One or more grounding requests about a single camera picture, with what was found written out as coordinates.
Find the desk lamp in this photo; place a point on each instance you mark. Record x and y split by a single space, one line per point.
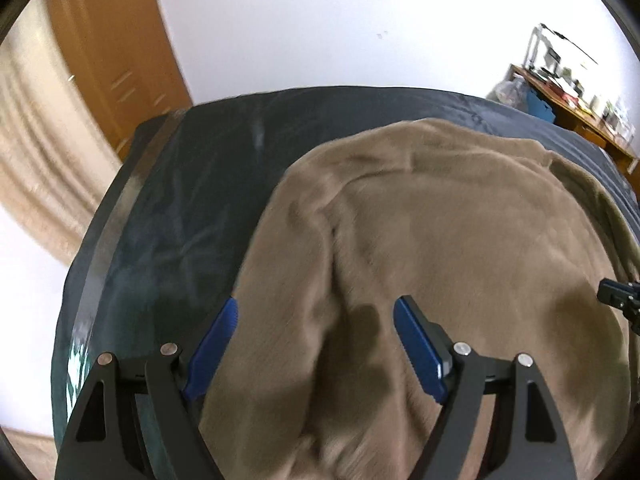
537 45

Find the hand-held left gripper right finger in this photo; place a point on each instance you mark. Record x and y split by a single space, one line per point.
420 345

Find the brown fleece garment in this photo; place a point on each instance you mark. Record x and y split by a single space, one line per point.
425 220

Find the wooden desk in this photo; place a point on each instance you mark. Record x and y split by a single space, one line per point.
585 120

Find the blue plastic item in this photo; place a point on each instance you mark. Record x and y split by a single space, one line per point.
540 102

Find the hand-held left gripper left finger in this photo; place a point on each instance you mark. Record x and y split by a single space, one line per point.
215 345

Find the dark bed cover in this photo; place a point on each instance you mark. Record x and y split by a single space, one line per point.
190 185

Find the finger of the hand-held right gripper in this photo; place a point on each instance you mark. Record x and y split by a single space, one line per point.
622 294

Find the wooden door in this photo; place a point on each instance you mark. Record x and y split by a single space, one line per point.
110 50

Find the clear plastic bag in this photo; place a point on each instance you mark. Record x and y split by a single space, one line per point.
505 92

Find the beige curtain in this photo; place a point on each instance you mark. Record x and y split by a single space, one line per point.
40 150

